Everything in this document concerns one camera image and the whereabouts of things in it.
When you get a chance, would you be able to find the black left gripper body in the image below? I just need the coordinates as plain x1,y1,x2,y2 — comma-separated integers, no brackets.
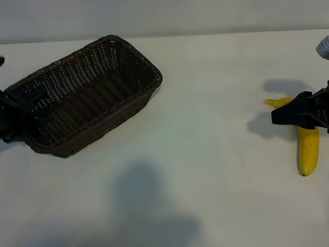
0,89,10,137

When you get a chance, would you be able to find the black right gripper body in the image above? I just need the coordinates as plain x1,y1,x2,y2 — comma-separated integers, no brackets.
307,80,329,134

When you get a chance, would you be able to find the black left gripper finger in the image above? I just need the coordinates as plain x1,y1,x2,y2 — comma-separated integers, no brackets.
1,120,25,143
4,91,43,114

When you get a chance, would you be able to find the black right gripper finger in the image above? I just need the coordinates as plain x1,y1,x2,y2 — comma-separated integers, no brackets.
271,91,313,118
271,113,318,130

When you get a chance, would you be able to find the yellow banana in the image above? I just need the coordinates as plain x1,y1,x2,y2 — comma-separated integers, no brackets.
263,97,320,177

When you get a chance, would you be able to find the dark brown wicker basket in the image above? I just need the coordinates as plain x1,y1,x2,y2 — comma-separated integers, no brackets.
4,35,163,158

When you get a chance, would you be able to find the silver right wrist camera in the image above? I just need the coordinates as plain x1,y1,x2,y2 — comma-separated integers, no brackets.
315,36,329,61

